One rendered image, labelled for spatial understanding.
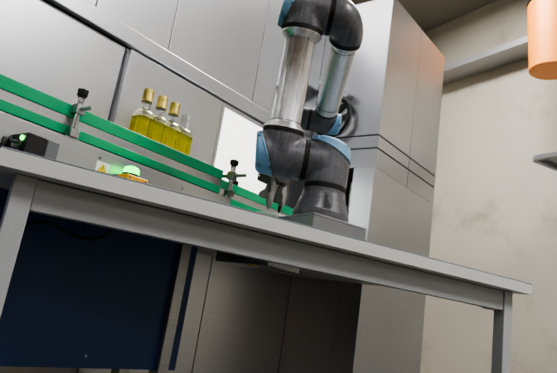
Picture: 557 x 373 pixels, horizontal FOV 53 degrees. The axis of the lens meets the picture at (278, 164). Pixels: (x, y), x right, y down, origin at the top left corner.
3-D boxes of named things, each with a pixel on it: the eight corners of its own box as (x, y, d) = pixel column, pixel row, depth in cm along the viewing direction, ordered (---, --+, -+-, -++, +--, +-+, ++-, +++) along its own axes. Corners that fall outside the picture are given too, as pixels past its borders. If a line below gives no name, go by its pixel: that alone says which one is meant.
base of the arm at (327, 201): (359, 229, 148) (364, 193, 150) (322, 214, 138) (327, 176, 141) (317, 229, 158) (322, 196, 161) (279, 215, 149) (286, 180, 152)
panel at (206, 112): (268, 209, 249) (279, 138, 258) (273, 209, 248) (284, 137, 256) (103, 144, 182) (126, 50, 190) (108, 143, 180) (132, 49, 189)
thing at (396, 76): (371, 203, 328) (386, 66, 351) (433, 204, 305) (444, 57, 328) (307, 169, 275) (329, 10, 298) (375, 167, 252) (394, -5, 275)
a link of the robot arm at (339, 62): (375, -6, 158) (337, 123, 193) (337, -13, 158) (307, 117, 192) (375, 14, 150) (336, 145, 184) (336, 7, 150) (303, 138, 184)
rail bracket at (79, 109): (75, 142, 141) (87, 93, 145) (91, 140, 137) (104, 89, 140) (60, 136, 138) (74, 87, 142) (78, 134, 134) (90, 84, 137)
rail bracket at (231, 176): (208, 197, 192) (214, 162, 195) (244, 196, 182) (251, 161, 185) (201, 195, 190) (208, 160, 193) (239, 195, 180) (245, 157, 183)
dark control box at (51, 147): (33, 179, 130) (42, 145, 132) (51, 178, 125) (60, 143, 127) (-1, 169, 124) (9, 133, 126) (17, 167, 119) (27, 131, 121)
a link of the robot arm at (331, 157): (351, 186, 145) (357, 138, 149) (300, 176, 145) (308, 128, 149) (342, 196, 157) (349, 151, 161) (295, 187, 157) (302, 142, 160)
